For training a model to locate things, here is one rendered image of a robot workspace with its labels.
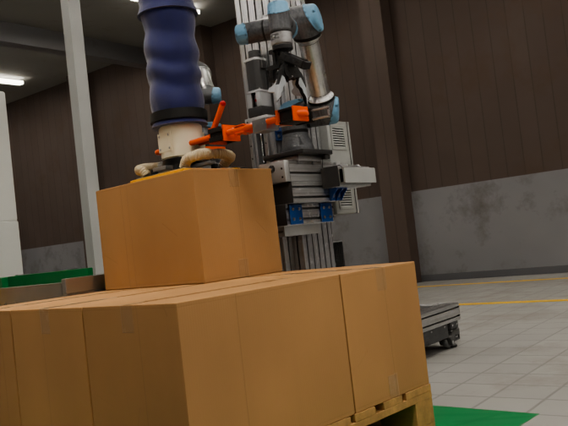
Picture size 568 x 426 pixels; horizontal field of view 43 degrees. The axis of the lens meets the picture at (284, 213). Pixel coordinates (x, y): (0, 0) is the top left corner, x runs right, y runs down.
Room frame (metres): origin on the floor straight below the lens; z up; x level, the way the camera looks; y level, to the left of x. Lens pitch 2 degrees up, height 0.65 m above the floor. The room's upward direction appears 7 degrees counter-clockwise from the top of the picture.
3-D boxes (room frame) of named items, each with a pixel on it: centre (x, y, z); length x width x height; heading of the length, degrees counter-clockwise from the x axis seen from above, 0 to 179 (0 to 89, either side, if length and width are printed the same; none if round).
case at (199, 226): (2.83, 0.39, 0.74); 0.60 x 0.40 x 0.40; 48
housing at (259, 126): (2.51, 0.03, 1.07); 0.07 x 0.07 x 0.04; 47
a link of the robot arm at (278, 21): (2.44, -0.06, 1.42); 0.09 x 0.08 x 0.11; 167
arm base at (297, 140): (3.17, -0.09, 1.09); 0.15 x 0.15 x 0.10
